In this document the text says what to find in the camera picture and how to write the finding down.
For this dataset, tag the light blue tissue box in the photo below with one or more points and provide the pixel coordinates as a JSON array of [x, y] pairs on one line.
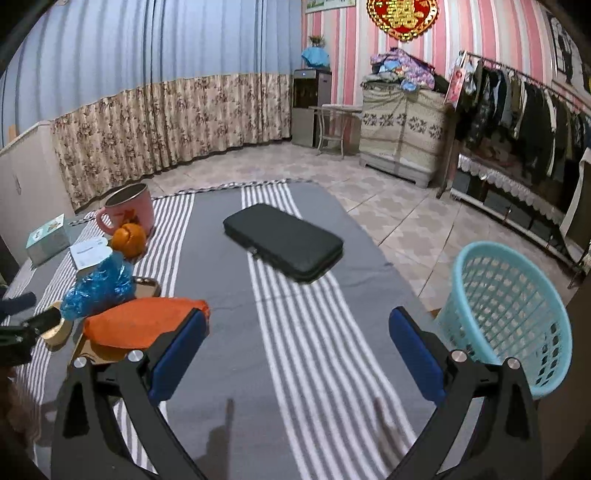
[[48, 240]]

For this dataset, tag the grey striped table cloth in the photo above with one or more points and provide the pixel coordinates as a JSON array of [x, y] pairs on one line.
[[294, 380]]

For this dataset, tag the red heart wall ornament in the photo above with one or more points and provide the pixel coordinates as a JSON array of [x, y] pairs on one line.
[[403, 20]]

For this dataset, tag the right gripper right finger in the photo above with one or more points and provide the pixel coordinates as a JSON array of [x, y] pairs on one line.
[[505, 442]]

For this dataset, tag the white low cabinet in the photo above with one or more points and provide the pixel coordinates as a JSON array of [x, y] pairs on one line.
[[32, 189]]

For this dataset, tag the low lace covered bench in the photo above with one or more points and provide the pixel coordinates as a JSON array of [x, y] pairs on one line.
[[513, 204]]

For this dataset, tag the grey water dispenser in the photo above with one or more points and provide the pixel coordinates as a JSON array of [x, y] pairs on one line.
[[312, 88]]

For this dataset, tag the orange plastic bag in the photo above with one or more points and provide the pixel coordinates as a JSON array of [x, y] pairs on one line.
[[143, 320]]

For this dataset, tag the pile of clothes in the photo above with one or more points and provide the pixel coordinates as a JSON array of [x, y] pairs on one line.
[[403, 69]]

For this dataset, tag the black zip case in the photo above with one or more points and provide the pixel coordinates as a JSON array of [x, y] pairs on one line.
[[298, 249]]

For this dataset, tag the landscape wall poster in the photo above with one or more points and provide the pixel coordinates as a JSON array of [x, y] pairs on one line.
[[314, 6]]

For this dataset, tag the small metal side table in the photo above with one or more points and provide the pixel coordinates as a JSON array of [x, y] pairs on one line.
[[334, 120]]

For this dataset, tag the blue floral curtain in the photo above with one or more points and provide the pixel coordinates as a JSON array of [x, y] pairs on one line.
[[133, 88]]

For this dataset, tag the framed wall picture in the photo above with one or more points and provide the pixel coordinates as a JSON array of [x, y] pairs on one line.
[[571, 70]]

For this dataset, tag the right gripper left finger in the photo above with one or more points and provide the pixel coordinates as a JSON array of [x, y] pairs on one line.
[[88, 443]]

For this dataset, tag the pink metal mug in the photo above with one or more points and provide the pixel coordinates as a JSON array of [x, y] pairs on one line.
[[130, 203]]

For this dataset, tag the gold round metal lid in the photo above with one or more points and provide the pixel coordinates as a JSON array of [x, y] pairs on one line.
[[55, 337]]

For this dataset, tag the clothes rack with garments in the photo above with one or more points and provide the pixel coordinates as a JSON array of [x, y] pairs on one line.
[[511, 118]]

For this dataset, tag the turquoise plastic basket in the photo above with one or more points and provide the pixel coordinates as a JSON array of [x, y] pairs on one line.
[[502, 305]]

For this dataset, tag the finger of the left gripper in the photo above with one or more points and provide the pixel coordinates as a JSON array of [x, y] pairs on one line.
[[13, 306], [43, 321]]

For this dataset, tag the white blue paper box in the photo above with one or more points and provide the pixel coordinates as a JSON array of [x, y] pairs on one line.
[[89, 253]]

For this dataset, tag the blue covered water bottle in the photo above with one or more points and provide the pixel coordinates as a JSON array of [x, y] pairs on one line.
[[314, 55]]

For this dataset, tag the blue plastic bag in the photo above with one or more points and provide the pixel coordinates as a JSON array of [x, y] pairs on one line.
[[108, 285]]

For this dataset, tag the cloth covered cabinet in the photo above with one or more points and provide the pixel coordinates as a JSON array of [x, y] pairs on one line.
[[403, 133]]

